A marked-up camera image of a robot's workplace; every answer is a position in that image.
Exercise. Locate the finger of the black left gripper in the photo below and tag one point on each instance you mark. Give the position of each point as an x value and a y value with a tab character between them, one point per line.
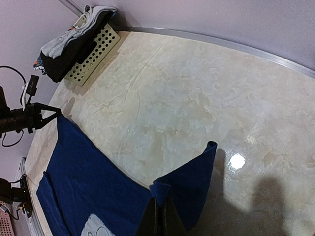
44	114

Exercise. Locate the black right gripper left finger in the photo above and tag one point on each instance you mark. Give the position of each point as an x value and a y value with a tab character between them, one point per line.
150	224

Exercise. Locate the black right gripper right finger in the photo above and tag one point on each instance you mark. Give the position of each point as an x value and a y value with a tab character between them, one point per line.
171	223

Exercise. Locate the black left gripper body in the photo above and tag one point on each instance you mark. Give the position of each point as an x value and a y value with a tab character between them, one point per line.
30	118

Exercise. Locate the solid blue garment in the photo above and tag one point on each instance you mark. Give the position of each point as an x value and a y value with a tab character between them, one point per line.
82	193

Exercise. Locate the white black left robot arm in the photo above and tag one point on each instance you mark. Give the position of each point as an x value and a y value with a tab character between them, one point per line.
7	116

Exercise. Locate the cream perforated laundry basket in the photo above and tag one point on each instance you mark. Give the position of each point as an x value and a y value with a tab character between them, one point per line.
96	52

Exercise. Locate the black white orange printed shirt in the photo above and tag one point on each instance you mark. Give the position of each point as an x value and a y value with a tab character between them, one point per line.
39	65

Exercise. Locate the black garment in basket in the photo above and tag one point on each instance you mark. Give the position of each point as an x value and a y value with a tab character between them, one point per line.
58	67

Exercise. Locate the grey garment in basket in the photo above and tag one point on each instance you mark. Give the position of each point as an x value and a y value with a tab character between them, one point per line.
55	47

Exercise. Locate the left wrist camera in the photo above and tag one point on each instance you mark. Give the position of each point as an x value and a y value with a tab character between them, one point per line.
29	91

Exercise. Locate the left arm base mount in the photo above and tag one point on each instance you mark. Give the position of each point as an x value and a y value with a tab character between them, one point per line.
12	192

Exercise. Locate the aluminium front rail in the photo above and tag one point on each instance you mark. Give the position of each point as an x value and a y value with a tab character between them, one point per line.
31	216

